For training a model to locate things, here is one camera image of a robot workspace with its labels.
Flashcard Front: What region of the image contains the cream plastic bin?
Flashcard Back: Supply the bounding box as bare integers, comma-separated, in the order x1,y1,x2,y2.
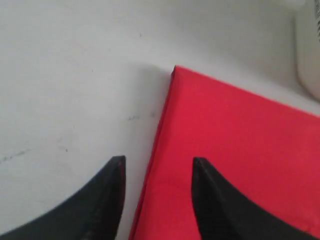
295,0,320,100

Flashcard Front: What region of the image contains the red tablecloth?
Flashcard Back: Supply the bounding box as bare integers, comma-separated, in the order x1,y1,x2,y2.
129,66,320,240

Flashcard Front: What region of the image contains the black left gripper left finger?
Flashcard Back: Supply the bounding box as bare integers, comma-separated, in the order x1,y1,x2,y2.
0,155,126,240

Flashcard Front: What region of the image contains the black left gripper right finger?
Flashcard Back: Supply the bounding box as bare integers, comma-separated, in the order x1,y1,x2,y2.
192,157,315,240

